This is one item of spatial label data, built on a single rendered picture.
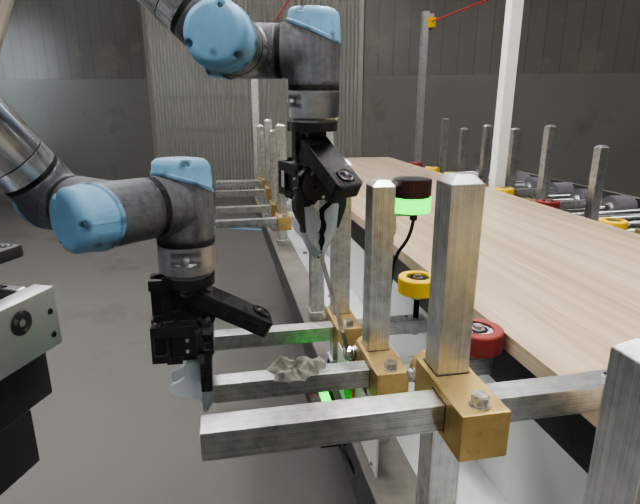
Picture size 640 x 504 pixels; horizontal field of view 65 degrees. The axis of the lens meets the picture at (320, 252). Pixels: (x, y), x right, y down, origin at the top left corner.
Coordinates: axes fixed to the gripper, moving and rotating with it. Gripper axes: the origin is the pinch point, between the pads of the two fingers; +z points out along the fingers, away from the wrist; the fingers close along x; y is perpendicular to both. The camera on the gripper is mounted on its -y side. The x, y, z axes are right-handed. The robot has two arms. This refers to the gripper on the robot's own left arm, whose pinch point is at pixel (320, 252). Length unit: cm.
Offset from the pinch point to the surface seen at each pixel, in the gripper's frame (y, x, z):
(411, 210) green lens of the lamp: -11.0, -8.7, -8.0
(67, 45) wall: 814, -63, -78
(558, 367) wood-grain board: -30.5, -19.4, 11.1
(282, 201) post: 108, -49, 18
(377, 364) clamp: -12.8, -2.4, 14.5
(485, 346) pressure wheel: -20.3, -16.9, 12.0
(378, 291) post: -8.9, -5.0, 4.6
